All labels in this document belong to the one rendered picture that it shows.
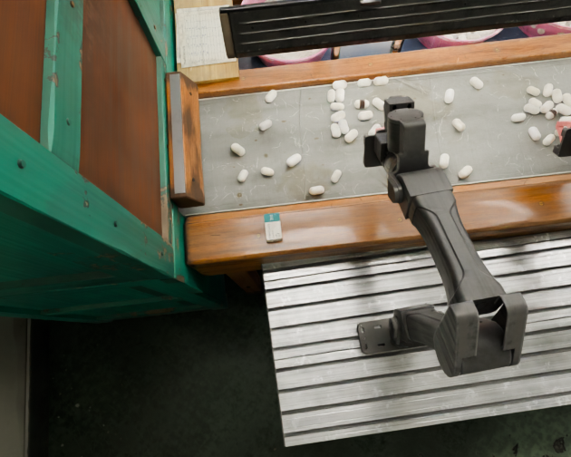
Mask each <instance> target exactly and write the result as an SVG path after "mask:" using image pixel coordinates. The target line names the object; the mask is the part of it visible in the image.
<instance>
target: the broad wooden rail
mask: <svg viewBox="0 0 571 457"><path fill-rule="evenodd" d="M452 188H453V192H452V193H453V195H454V197H455V199H456V204H457V209H458V212H459V214H460V219H461V221H462V224H463V226H464V228H465V229H466V231H467V233H468V234H469V237H470V239H471V241H476V240H483V239H492V238H507V237H515V236H523V235H531V234H539V233H548V232H555V231H562V230H569V229H571V173H565V174H557V175H548V176H540V177H532V178H524V179H516V180H501V181H492V182H484V183H477V184H469V185H460V186H452ZM277 212H279V214H280V222H281V230H282V239H283V240H282V241H274V242H266V231H265V222H264V214H268V213H277ZM473 239H476V240H473ZM184 241H185V260H186V264H187V265H189V266H190V267H192V268H193V269H195V270H196V271H198V272H199V273H200V274H201V275H203V276H204V277H205V276H214V275H222V274H230V273H238V272H246V271H254V270H262V268H261V264H266V263H275V262H283V261H290V260H298V259H307V258H321V257H330V256H338V255H346V254H354V253H363V252H370V251H378V250H386V249H394V248H409V247H418V246H425V245H426V243H425V241H424V239H423V238H422V236H421V234H420V232H419V231H418V230H417V229H416V228H415V227H414V226H413V225H412V224H411V221H410V219H405V217H404V216H403V213H402V210H401V207H400V205H399V203H392V201H391V200H390V198H389V197H388V194H381V195H372V196H364V197H356V198H348V199H333V200H325V201H317V202H308V203H300V204H293V205H284V206H276V207H268V208H260V209H245V210H237V211H229V212H220V213H212V214H204V215H197V216H188V217H187V218H186V220H185V223H184Z"/></svg>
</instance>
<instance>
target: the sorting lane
mask: <svg viewBox="0 0 571 457"><path fill-rule="evenodd" d="M472 77H477V78H479V79H480V80H481V81H482V82H483V87H482V88H481V89H476V88H475V87H474V86H472V85H471V84H470V82H469V81H470V79H471V78H472ZM388 80H389V81H388V83H387V84H385V85H378V86H377V85H374V83H373V80H371V85H370V86H366V87H359V86H358V84H357V83H358V82H350V83H347V86H346V87H345V88H344V100H343V101H342V102H341V103H342V104H343V105H344V109H343V111H344V112H345V117H344V119H345V120H346V121H347V125H348V127H349V131H350V130H353V129H356V130H357V131H358V135H357V137H356V138H355V139H354V140H353V141H352V142H347V141H346V140H345V138H344V137H345V135H346V134H347V133H348V132H347V133H346V134H342V133H341V135H340V137H338V138H335V137H334V136H333V134H332V131H331V125H332V124H333V123H337V124H338V122H332V121H331V116H332V115H333V114H334V113H336V112H339V111H333V110H331V107H330V106H331V104H332V103H333V102H328V101H327V94H328V91H329V90H331V89H333V90H334V91H335V92H336V89H334V87H333V85H332V84H327V85H319V86H311V87H303V88H294V89H286V90H278V91H276V92H277V96H276V98H275V99H274V100H273V101H272V102H266V99H265V98H266V95H267V94H268V93H269V92H255V93H247V94H239V95H230V96H222V97H214V98H206V99H198V103H199V118H200V138H201V158H202V172H203V183H204V195H205V205H204V206H199V207H191V208H185V216H186V217H188V216H197V215H204V214H212V213H220V212H229V211H237V210H245V209H260V208H268V207H276V206H284V205H293V204H300V203H308V202H317V201H325V200H333V199H348V198H356V197H364V196H372V195H381V194H388V178H387V172H386V170H385V169H384V167H383V166H379V167H371V168H365V167H364V165H363V155H364V144H363V136H364V134H366V135H369V134H368V133H369V130H370V129H371V128H372V127H373V125H374V124H380V125H381V127H382V128H384V113H383V110H382V111H381V110H379V109H378V108H377V107H375V106H374V105H373V99H374V98H379V99H381V100H382V101H383V102H384V99H387V98H389V96H396V95H401V96H402V97H405V96H409V97H410V98H412V99H413V100H414V101H415V103H414V109H418V110H421V111H423V113H424V114H423V119H424V120H425V121H426V140H425V149H428V150H429V151H430V152H429V165H433V164H435V165H436V166H437V167H439V166H440V156H441V154H444V153H446V154H448V155H449V157H450V158H449V166H448V167H447V168H445V169H443V170H444V172H445V174H446V176H447V177H448V179H449V181H450V184H451V186H460V185H469V184H477V183H484V182H492V181H501V180H516V179H524V178H532V177H540V176H548V175H557V174H565V173H571V156H568V157H558V156H556V154H555V153H554V152H553V149H554V146H555V145H557V144H560V139H559V136H556V135H555V130H556V123H557V122H559V120H560V119H561V118H562V117H564V116H565V115H563V114H561V113H559V112H558V113H557V115H556V116H555V117H554V118H552V119H550V120H549V119H547V118H546V114H547V113H542V112H539V113H538V114H535V115H534V114H531V113H529V112H525V111H524V106H525V105H526V104H528V101H529V99H531V98H536V99H537V100H539V101H541V102H542V105H543V104H544V103H545V102H547V101H551V102H553V98H552V95H550V96H548V97H545V96H544V95H543V90H544V87H545V85H546V84H548V83H551V84H552V85H553V90H555V89H560V90H561V93H562V95H563V94H565V93H570V94H571V57H568V58H560V59H552V60H544V61H536V62H528V63H513V64H504V65H496V66H488V67H480V68H471V69H464V70H456V71H447V72H439V73H424V74H415V75H407V76H400V77H392V78H388ZM529 86H533V87H535V88H538V89H539V90H540V94H539V95H538V96H534V95H532V94H529V93H527V87H529ZM448 89H452V90H453V91H454V97H453V101H452V102H451V103H446V102H445V101H444V98H445V92H446V91H447V90H448ZM357 100H367V101H368V102H369V106H368V107H367V108H364V109H358V108H355V106H354V103H355V101H357ZM334 102H337V101H336V100H335V99H334ZM560 103H563V101H562V102H560ZM558 104H559V103H555V102H554V106H553V108H552V109H554V108H556V106H557V105H558ZM542 105H541V106H542ZM365 111H371V112H372V113H373V116H372V118H371V119H370V120H364V121H361V120H359V119H358V114H359V113H360V112H365ZM517 113H525V114H526V119H525V120H524V121H521V122H513V121H512V120H511V116H512V115H513V114H517ZM454 119H460V120H461V121H462V122H463V123H464V124H465V126H466V127H465V130H464V131H458V130H457V129H456V128H455V127H454V126H453V125H452V121H453V120H454ZM265 120H270V121H271V122H272V126H271V127H269V128H267V129H266V130H264V131H261V130H260V129H259V124H260V123H261V122H264V121H265ZM531 127H536V128H537V129H538V131H539V132H540V134H541V138H540V139H539V140H538V141H534V140H532V138H531V137H530V135H529V133H528V129H529V128H531ZM549 134H554V135H555V137H556V138H555V139H554V141H553V142H552V143H551V144H550V145H547V146H546V145H544V144H543V140H544V139H545V138H546V136H547V135H549ZM233 143H237V144H239V145H240V146H241V147H243V148H244V149H245V154H244V155H243V156H239V155H237V154H236V153H234V152H233V151H232V150H231V146H232V144H233ZM294 154H300V155H301V160H300V161H299V162H298V163H297V164H296V165H295V166H293V167H289V166H288V165H287V164H286V161H287V159H288V158H290V157H291V156H293V155H294ZM465 166H470V167H471V168H472V172H471V174H470V175H469V176H468V177H466V178H464V179H462V178H460V177H459V172H460V171H461V170H462V169H463V168H464V167H465ZM264 167H266V168H269V169H272V170H273V171H274V175H272V176H267V175H264V174H262V173H261V169H262V168H264ZM242 170H247V172H248V174H247V177H246V179H245V180H244V181H243V182H240V181H238V179H237V177H238V175H239V173H240V172H241V171H242ZM335 170H340V171H341V173H342V175H341V177H340V178H339V180H338V181H337V182H336V183H333V182H331V177H332V175H333V174H334V171H335ZM316 186H323V187H324V193H323V194H319V195H311V194H310V193H309V190H310V189H311V188H312V187H316Z"/></svg>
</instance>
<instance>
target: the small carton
mask: <svg viewBox="0 0 571 457"><path fill-rule="evenodd" d="M264 222H265V231H266V242H274V241H282V240H283V239H282V230H281V222H280V214H279V212H277V213H268V214H264Z"/></svg>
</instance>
